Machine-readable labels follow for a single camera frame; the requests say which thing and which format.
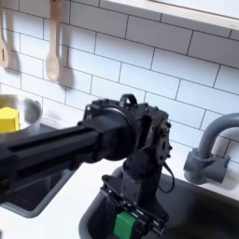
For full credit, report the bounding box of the green block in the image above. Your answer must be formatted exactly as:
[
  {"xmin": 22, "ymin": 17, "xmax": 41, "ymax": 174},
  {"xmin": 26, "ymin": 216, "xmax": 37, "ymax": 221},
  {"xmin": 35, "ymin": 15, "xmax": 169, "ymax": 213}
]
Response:
[{"xmin": 113, "ymin": 211, "xmax": 137, "ymax": 239}]

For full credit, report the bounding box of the yellow block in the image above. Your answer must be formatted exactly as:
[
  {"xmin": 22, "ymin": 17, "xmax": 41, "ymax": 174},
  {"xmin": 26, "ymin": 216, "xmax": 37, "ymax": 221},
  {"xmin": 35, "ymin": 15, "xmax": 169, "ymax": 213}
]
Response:
[{"xmin": 0, "ymin": 106, "xmax": 21, "ymax": 134}]

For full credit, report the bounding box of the dark grey sink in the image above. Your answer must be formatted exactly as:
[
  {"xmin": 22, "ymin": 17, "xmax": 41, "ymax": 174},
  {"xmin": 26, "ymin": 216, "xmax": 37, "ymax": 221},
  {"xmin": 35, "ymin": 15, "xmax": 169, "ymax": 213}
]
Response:
[{"xmin": 78, "ymin": 166, "xmax": 239, "ymax": 239}]

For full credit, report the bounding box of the black stove cooktop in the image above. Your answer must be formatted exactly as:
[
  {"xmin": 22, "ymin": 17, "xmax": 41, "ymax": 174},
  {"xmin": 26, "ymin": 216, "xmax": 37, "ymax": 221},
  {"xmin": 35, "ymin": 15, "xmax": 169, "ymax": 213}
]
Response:
[{"xmin": 0, "ymin": 122, "xmax": 77, "ymax": 219}]

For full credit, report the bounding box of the dark grey tap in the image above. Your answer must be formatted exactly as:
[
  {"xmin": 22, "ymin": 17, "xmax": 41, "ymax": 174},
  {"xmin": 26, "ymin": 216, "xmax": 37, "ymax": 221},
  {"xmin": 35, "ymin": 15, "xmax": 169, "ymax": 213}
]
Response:
[{"xmin": 183, "ymin": 112, "xmax": 239, "ymax": 185}]

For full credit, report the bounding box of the steel pot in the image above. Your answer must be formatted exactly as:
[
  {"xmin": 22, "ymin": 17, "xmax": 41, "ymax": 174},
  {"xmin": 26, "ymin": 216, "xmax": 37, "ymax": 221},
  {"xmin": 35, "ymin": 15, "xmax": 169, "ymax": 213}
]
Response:
[{"xmin": 0, "ymin": 94, "xmax": 44, "ymax": 138}]

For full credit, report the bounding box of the wooden spoon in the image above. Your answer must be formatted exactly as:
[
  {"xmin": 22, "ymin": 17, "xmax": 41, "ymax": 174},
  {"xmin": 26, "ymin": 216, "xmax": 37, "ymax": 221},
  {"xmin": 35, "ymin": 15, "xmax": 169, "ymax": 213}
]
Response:
[{"xmin": 45, "ymin": 0, "xmax": 63, "ymax": 83}]

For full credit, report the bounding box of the wooden shelf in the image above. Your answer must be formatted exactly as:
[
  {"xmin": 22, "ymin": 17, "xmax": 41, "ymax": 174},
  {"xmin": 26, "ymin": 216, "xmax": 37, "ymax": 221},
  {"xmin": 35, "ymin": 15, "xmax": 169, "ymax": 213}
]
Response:
[{"xmin": 98, "ymin": 0, "xmax": 239, "ymax": 39}]

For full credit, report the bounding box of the wooden slotted spatula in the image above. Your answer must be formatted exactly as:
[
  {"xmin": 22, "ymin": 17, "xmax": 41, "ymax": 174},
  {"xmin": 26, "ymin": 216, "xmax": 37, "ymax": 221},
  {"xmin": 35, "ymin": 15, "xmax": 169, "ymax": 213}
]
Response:
[{"xmin": 0, "ymin": 0, "xmax": 10, "ymax": 68}]

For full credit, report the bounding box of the thin black cable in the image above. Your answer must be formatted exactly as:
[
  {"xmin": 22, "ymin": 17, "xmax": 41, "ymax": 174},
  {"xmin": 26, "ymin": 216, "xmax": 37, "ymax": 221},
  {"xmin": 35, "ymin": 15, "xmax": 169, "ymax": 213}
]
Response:
[{"xmin": 158, "ymin": 162, "xmax": 176, "ymax": 194}]

